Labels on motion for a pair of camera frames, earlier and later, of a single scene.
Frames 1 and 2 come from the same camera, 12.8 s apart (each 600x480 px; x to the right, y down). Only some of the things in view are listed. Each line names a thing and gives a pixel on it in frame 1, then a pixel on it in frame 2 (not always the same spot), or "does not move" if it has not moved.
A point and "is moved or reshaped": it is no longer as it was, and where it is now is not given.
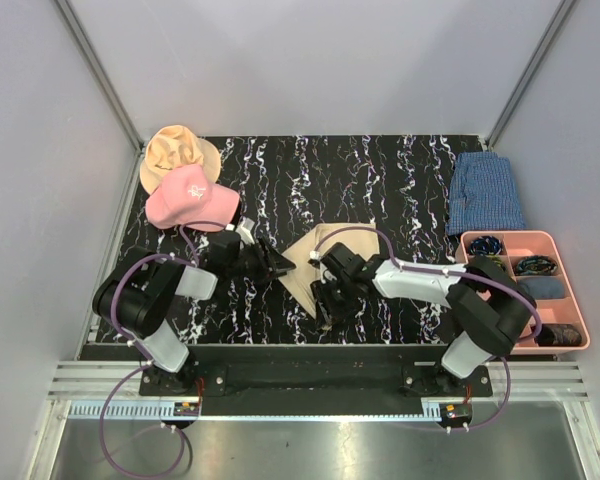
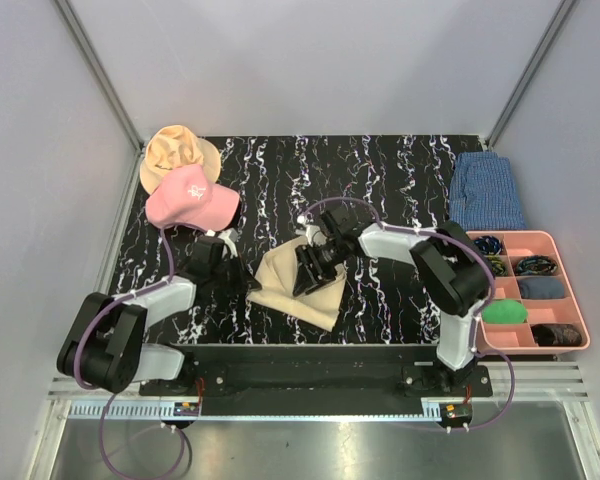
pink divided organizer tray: x=531 y=257 does not move
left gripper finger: x=276 y=270 to x=248 y=280
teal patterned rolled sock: x=531 y=265 does not move
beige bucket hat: x=177 y=146 does not move
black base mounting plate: x=411 y=370 does not move
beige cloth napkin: x=299 y=280 is moved or reshaped
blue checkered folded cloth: x=483 y=194 does not move
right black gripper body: x=335 y=298 to x=329 y=256
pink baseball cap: x=186 y=197 does not move
